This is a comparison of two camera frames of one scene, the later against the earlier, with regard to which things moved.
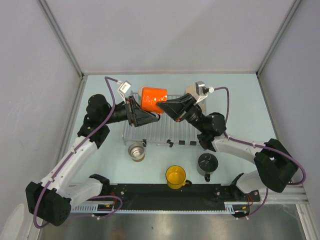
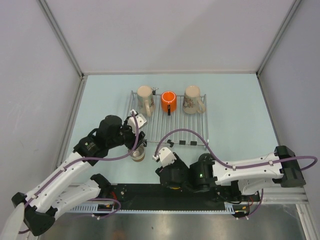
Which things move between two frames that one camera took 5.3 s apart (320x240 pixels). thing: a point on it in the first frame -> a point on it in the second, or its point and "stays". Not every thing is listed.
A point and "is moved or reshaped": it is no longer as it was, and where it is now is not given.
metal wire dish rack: (166, 131) stays
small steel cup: (136, 151) stays
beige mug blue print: (192, 90) stays
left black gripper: (137, 116) -> (130, 145)
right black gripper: (179, 108) -> (178, 162)
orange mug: (150, 96) is moved or reshaped
